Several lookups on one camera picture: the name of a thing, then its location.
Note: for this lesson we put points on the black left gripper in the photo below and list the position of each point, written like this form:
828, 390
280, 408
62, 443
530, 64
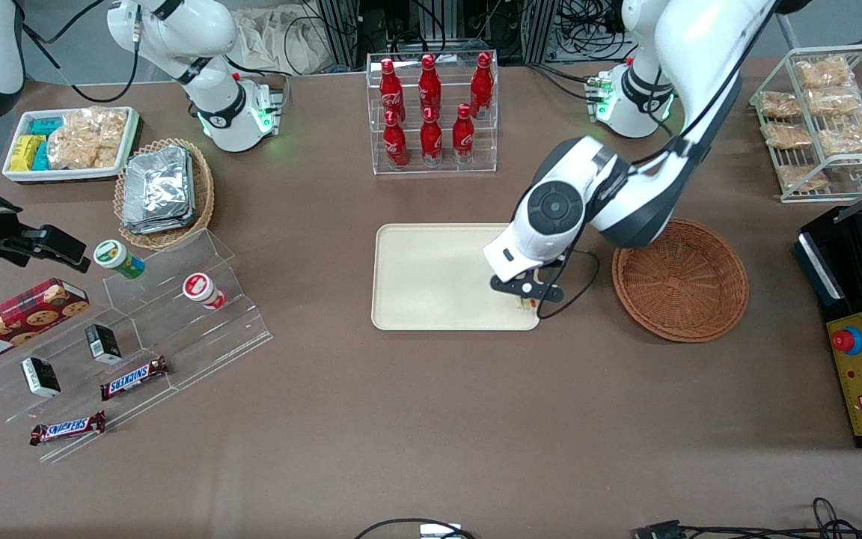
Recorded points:
549, 269

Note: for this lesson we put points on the triangle sandwich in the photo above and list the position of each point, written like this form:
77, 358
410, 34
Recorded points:
527, 303

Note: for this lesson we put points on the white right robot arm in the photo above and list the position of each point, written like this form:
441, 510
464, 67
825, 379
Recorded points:
176, 37

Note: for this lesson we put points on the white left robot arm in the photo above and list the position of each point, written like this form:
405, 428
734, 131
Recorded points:
700, 45

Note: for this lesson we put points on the white rectangular snack tray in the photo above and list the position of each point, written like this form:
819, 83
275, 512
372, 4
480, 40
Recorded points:
19, 174

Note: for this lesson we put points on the beige plastic tray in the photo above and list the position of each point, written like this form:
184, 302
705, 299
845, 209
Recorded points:
431, 277

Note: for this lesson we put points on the round brown wicker basket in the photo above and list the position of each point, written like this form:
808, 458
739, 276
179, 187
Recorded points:
685, 292

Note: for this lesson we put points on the oval wicker basket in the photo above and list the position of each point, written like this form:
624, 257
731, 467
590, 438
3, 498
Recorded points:
203, 187

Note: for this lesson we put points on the red tartan cookie box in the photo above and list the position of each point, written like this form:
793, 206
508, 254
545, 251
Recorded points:
19, 322

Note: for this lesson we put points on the green lidded snack cup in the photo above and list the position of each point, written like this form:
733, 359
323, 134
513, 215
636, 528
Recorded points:
117, 258

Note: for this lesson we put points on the teal snack packet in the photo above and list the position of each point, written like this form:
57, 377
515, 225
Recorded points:
41, 157
46, 126

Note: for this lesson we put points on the yellow snack packet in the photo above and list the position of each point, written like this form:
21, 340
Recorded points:
25, 153

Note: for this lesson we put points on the small black box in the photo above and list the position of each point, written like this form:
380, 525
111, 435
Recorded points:
41, 377
104, 344

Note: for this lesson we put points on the silver foil packet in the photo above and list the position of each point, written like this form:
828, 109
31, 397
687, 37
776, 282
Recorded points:
158, 183
154, 226

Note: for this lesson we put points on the clear bag of rice crackers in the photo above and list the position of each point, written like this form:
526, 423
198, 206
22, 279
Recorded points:
87, 138

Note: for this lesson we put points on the brown Snickers bar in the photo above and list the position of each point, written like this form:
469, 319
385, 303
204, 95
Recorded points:
134, 378
68, 428

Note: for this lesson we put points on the clear acrylic bottle rack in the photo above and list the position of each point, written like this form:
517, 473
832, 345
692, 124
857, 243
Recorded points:
431, 168

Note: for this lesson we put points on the red lidded snack cup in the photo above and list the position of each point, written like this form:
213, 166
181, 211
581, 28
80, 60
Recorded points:
203, 290

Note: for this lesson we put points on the red cola bottle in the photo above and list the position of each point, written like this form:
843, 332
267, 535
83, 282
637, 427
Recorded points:
390, 90
482, 84
432, 138
395, 142
429, 86
463, 135

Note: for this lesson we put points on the clear acrylic stepped display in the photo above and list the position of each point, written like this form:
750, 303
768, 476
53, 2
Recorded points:
199, 352

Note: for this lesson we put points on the clear bag of fried snacks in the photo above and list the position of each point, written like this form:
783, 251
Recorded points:
824, 72
786, 135
850, 138
833, 101
779, 105
801, 178

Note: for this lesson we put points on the beige cloth bag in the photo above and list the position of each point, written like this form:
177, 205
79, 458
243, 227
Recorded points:
281, 41

